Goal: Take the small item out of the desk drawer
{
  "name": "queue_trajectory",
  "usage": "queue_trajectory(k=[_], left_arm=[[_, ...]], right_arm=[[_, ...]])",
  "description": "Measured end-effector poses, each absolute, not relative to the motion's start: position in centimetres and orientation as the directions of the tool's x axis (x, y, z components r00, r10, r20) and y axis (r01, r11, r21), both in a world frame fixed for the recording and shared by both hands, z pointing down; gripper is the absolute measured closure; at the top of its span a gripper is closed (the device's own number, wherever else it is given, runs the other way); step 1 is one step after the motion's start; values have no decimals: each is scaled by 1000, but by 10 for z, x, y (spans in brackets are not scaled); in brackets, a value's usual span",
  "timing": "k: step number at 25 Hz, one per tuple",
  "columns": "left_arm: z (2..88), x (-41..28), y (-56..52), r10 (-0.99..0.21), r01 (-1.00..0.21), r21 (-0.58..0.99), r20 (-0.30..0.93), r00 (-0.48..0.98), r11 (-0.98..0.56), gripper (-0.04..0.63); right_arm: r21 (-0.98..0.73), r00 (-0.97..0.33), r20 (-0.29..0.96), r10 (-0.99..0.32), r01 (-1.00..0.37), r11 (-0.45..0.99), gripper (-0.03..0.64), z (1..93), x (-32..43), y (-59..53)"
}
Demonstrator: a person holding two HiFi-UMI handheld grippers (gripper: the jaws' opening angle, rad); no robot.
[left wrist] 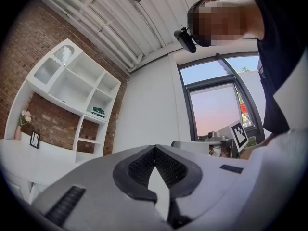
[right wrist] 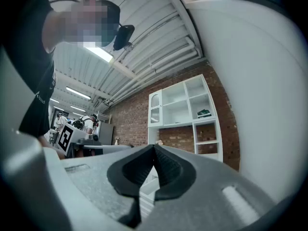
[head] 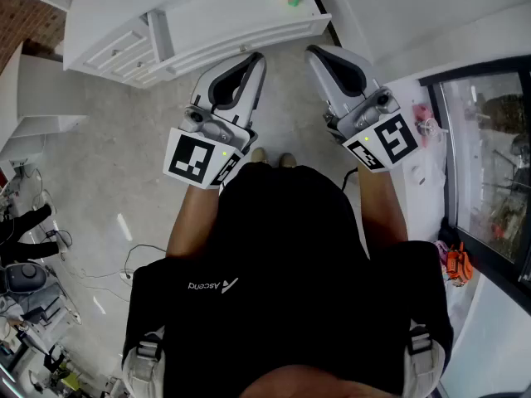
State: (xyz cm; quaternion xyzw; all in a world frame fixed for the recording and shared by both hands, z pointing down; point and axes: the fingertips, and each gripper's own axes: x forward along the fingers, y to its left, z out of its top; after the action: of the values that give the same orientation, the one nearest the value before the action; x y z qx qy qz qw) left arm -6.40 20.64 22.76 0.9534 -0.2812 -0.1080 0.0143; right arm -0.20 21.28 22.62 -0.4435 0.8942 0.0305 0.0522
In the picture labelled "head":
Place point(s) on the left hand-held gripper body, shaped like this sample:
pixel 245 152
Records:
pixel 188 158

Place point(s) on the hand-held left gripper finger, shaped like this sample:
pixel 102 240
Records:
pixel 203 85
pixel 256 89

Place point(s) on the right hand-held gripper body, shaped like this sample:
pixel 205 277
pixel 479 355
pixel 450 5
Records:
pixel 394 139

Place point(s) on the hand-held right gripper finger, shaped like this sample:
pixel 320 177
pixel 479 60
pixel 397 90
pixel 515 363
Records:
pixel 321 77
pixel 361 62

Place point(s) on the person's left forearm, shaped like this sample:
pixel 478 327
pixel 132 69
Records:
pixel 193 222

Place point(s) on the person's right forearm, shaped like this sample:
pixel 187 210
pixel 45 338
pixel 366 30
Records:
pixel 383 210

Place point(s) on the clear glass cup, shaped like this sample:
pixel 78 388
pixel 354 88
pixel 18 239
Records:
pixel 430 129

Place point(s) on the pink toy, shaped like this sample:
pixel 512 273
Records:
pixel 421 112

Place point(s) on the person's left beige shoe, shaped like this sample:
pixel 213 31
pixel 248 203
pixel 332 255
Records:
pixel 259 155

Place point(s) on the person's beige shoe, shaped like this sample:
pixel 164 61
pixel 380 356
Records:
pixel 287 160
pixel 259 155

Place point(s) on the person's right beige shoe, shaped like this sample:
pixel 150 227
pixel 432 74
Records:
pixel 287 160

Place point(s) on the black framed window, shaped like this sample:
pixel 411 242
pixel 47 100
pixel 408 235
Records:
pixel 489 160

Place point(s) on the white dresser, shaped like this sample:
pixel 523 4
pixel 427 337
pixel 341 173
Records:
pixel 103 19

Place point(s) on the white floor socket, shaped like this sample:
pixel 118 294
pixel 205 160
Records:
pixel 126 274

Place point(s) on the orange toy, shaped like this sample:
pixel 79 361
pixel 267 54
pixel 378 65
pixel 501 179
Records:
pixel 457 263

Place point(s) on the person's black shirt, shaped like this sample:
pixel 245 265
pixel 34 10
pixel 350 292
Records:
pixel 286 272

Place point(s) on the grey round machine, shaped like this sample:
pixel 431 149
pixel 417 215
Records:
pixel 22 278

